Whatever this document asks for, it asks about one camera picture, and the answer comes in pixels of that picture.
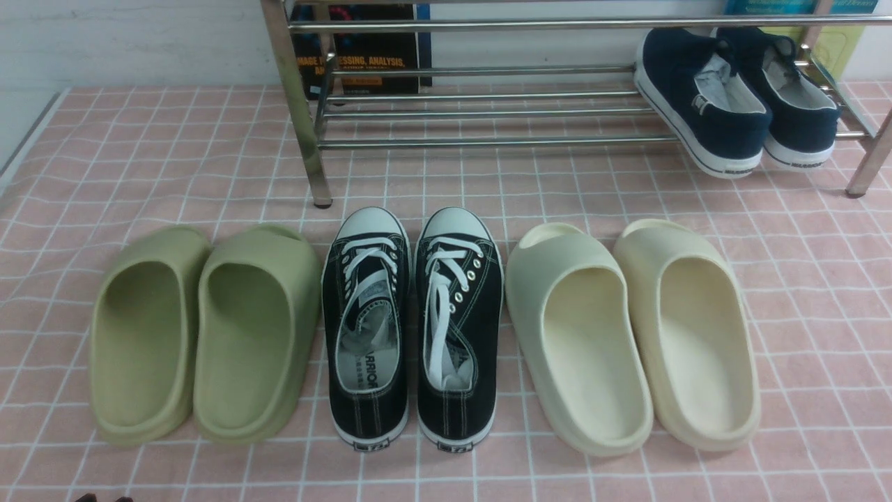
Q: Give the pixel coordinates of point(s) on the navy slip-on shoe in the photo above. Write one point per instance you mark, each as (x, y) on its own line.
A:
(803, 128)
(694, 84)

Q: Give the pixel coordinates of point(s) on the stainless steel shoe rack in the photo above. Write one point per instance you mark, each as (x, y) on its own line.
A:
(310, 125)

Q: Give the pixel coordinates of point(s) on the right black canvas sneaker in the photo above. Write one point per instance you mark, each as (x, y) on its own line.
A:
(459, 281)

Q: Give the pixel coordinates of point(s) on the black canvas sneaker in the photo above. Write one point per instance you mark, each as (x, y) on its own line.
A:
(459, 281)
(365, 288)

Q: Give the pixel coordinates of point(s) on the left black canvas sneaker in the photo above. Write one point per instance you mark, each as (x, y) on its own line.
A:
(365, 288)

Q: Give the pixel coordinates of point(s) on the left cream slide slipper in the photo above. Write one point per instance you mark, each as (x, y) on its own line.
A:
(568, 302)

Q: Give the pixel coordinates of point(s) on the cream slide slipper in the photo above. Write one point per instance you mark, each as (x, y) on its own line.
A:
(689, 323)
(568, 302)

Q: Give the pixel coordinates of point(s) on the right green slide slipper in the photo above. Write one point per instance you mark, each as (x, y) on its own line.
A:
(259, 298)

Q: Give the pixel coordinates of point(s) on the green slide slipper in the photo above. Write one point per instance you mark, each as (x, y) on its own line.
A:
(143, 336)
(259, 298)

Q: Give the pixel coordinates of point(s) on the black image processing book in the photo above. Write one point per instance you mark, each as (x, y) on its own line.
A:
(368, 51)

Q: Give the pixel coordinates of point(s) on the right cream slide slipper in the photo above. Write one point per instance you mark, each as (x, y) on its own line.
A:
(689, 323)

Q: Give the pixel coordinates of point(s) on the left green slide slipper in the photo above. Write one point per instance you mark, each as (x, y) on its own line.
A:
(143, 336)

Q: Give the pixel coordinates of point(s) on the pink checkered tablecloth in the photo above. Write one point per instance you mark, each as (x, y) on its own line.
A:
(108, 165)

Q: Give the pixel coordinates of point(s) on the teal and yellow book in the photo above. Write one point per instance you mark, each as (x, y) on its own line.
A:
(835, 45)

